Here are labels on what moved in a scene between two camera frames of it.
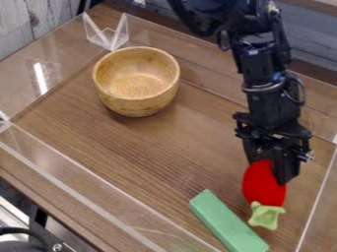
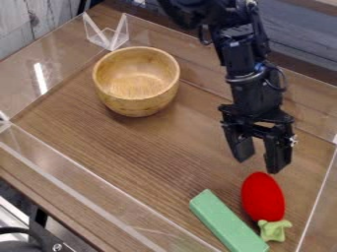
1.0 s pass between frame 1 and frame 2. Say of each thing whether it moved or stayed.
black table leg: stayed
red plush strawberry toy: moved
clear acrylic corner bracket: stayed
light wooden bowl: stayed
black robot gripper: moved
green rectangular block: stayed
